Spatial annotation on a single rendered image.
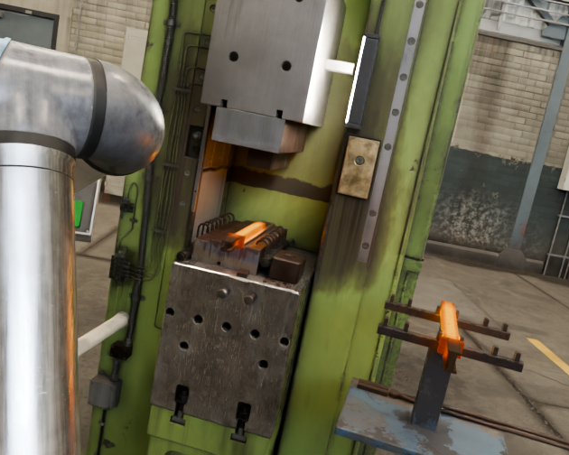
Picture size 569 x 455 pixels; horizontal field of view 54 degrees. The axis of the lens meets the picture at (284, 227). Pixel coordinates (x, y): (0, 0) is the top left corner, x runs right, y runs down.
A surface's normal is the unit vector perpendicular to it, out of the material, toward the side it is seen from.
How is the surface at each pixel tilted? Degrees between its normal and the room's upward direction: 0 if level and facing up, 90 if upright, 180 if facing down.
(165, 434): 90
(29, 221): 63
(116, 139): 117
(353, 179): 90
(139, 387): 90
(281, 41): 90
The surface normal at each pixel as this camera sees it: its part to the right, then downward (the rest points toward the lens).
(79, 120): 0.56, 0.39
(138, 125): 0.86, 0.35
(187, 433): -0.19, 0.15
